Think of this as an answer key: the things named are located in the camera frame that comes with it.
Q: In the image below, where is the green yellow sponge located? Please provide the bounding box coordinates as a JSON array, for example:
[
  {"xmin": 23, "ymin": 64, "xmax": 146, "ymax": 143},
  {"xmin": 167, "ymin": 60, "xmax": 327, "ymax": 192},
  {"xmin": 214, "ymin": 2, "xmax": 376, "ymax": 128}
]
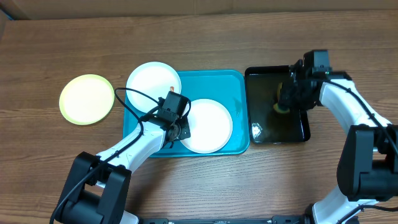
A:
[{"xmin": 273, "ymin": 83, "xmax": 290, "ymax": 114}]

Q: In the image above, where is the white plate with ketchup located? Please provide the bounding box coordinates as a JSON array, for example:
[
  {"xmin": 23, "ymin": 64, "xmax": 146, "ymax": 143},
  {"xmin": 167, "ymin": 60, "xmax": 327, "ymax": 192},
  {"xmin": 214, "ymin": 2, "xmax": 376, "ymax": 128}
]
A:
[{"xmin": 181, "ymin": 99, "xmax": 233, "ymax": 154}]

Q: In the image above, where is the yellow plate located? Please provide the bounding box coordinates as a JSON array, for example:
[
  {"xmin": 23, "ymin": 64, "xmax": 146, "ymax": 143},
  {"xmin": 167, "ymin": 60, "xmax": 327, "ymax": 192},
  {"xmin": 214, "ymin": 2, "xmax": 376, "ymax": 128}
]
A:
[{"xmin": 59, "ymin": 74, "xmax": 114, "ymax": 125}]

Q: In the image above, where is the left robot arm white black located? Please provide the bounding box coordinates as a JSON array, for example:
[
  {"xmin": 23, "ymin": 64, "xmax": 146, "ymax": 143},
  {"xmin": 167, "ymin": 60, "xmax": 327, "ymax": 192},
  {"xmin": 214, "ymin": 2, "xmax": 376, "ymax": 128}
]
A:
[{"xmin": 50, "ymin": 116, "xmax": 190, "ymax": 223}]

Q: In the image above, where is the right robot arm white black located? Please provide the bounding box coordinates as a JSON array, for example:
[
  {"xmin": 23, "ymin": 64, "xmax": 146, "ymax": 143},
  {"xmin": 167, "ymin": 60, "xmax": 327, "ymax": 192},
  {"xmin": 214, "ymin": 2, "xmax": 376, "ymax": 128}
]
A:
[{"xmin": 274, "ymin": 67, "xmax": 397, "ymax": 223}]

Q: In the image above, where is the black water tray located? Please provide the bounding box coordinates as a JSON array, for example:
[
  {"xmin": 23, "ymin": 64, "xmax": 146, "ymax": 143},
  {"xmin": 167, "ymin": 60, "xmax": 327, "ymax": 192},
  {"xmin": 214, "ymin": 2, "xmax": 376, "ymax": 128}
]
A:
[{"xmin": 244, "ymin": 65, "xmax": 311, "ymax": 144}]

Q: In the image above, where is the teal plastic tray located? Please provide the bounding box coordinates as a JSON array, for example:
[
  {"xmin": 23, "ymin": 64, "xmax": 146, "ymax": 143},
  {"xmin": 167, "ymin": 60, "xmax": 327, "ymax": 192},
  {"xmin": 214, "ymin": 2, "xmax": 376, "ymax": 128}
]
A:
[{"xmin": 123, "ymin": 70, "xmax": 250, "ymax": 158}]

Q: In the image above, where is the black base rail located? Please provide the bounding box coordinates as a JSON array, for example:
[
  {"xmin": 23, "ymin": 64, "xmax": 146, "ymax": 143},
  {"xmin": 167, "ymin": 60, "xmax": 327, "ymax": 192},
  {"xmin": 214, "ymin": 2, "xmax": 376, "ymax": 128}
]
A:
[{"xmin": 120, "ymin": 213, "xmax": 315, "ymax": 224}]

